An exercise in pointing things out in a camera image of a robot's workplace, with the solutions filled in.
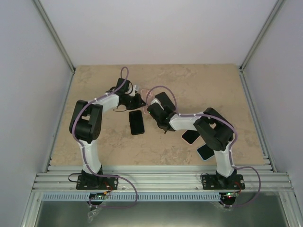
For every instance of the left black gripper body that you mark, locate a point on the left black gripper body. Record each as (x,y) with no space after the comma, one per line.
(132,104)

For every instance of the light pink phone case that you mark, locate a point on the light pink phone case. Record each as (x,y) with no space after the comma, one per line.
(147,98)

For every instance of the phone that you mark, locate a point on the phone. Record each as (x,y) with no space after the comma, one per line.
(190,136)
(205,152)
(136,122)

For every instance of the black smartphone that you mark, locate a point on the black smartphone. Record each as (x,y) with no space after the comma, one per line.
(165,101)

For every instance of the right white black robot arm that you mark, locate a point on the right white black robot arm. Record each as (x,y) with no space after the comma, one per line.
(217,133)

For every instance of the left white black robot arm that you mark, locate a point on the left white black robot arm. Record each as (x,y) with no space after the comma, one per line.
(86,120)

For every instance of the phone in pink case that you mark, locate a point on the phone in pink case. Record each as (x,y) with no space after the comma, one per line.
(190,136)

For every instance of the phone in blue case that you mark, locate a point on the phone in blue case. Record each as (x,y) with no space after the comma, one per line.
(205,152)

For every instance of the left small circuit board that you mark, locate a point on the left small circuit board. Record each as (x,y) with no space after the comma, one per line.
(100,196)

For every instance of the small circuit board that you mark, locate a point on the small circuit board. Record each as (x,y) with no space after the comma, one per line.
(231,194)
(100,196)

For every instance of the clear plastic bag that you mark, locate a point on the clear plastic bag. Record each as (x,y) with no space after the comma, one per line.
(93,213)

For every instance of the right small circuit board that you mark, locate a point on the right small circuit board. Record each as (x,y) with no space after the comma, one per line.
(231,194)

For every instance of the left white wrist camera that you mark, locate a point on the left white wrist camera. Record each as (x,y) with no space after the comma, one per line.
(134,90)

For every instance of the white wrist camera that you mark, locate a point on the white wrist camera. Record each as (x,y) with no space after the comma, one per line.
(134,90)
(155,101)

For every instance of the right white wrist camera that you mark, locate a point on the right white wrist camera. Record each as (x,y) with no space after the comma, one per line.
(155,101)

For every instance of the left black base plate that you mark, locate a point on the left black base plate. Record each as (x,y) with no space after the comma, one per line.
(92,182)

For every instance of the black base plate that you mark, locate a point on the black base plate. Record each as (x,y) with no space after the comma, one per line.
(215,182)
(92,182)

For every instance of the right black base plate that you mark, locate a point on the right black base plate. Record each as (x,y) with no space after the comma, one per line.
(215,182)

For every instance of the left aluminium corner post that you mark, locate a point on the left aluminium corner post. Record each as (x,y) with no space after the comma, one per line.
(44,16)

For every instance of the aluminium corner post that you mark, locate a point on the aluminium corner post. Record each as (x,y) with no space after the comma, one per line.
(44,16)
(266,26)

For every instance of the right aluminium corner post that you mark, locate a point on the right aluminium corner post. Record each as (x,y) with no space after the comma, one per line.
(266,26)

